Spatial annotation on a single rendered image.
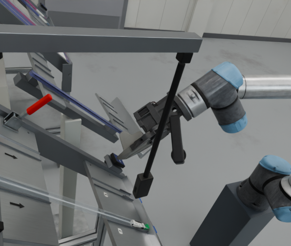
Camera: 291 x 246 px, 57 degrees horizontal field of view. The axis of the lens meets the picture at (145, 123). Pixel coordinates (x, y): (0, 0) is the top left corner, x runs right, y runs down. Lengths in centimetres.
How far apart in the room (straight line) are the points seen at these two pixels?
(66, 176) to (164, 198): 85
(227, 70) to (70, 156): 46
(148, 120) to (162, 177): 132
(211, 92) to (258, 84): 24
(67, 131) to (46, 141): 30
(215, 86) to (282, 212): 59
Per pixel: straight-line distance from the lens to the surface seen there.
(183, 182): 198
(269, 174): 116
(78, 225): 164
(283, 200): 109
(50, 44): 22
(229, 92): 68
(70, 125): 98
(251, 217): 126
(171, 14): 437
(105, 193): 75
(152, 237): 83
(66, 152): 75
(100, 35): 23
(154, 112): 65
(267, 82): 88
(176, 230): 174
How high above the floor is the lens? 143
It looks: 37 degrees down
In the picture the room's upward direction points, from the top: 15 degrees clockwise
